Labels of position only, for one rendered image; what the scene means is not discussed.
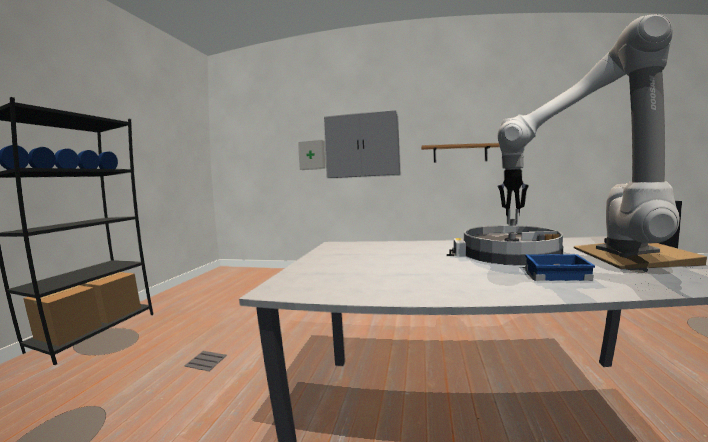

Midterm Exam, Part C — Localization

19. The blue crate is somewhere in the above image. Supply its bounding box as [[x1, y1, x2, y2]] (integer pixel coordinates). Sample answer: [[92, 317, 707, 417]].
[[525, 254, 594, 281]]

